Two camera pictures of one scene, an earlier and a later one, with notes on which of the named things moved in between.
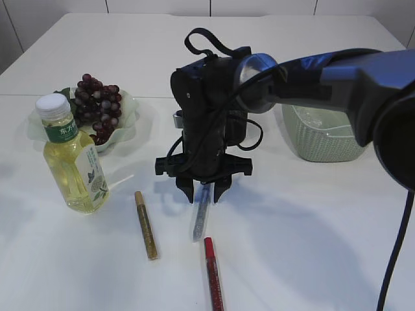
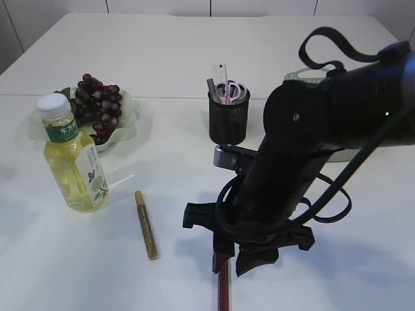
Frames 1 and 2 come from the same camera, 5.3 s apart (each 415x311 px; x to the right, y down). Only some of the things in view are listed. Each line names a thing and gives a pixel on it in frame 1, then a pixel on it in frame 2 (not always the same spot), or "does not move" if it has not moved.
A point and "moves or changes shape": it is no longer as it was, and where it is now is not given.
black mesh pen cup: x=235 y=127 does not move
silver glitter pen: x=199 y=221 moves or changes shape
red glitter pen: x=214 y=275 -> x=223 y=287
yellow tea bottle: x=74 y=167 does not move
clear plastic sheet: x=312 y=117 moves or changes shape
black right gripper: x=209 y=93 -> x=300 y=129
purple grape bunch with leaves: x=96 y=104 does not move
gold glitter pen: x=146 y=227 does not move
